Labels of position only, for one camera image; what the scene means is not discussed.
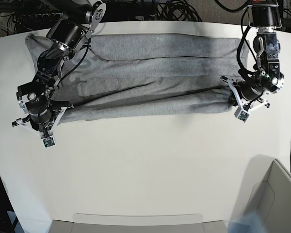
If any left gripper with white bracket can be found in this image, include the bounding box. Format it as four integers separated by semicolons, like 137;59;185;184
221;72;284;122

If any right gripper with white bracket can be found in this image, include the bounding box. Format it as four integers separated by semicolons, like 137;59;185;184
12;81;73;148

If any grey T-shirt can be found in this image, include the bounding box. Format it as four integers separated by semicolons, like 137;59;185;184
24;33;252;123

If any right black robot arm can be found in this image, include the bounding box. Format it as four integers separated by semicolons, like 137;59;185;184
12;0;106;148

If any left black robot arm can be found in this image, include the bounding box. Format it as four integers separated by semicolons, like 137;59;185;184
217;0;284;122

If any grey box at right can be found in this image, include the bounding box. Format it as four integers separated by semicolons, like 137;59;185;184
244;160;291;233

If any grey box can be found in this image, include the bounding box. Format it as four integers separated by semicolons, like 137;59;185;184
49;213;227;233
244;160;291;233

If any blue cloth at bottom right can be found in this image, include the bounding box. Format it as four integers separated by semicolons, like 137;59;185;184
226;211;262;233

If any grey box at bottom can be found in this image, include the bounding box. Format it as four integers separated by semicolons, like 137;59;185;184
49;213;227;233

